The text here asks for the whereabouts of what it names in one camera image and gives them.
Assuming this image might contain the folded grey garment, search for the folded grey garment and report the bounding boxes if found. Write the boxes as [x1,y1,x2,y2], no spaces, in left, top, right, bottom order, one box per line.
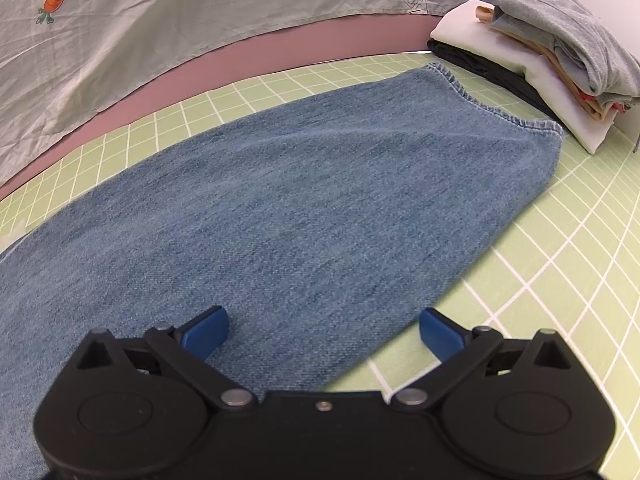
[465,0,640,108]

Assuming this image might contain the blue denim jeans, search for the blue denim jeans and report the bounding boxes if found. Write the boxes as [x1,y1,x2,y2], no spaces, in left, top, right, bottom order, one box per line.
[0,60,565,480]

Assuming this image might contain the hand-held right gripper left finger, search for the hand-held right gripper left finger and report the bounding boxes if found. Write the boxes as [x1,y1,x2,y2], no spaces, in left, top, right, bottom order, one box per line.
[72,306,258,409]

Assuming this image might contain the grey printed sheet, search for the grey printed sheet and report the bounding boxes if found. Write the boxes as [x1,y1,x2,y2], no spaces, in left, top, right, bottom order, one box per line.
[0,0,543,186]

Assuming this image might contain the pink edge strip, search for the pink edge strip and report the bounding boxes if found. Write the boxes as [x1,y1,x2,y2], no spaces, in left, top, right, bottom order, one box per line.
[0,12,441,201]

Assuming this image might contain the green grid mat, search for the green grid mat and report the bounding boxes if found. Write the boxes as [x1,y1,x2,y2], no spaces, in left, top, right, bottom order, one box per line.
[0,50,640,461]

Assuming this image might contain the stack of folded clothes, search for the stack of folded clothes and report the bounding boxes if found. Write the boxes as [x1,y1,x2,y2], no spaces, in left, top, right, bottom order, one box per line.
[430,0,618,156]

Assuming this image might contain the folded black garment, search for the folded black garment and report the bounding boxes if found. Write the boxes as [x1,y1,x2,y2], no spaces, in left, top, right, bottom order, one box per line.
[426,40,563,123]

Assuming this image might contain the folded peach garment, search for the folded peach garment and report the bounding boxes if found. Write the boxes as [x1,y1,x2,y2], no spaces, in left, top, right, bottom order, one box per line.
[475,5,631,123]

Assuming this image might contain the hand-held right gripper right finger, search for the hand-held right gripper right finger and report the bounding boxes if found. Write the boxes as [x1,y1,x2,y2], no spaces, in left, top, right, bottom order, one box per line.
[390,308,573,407]

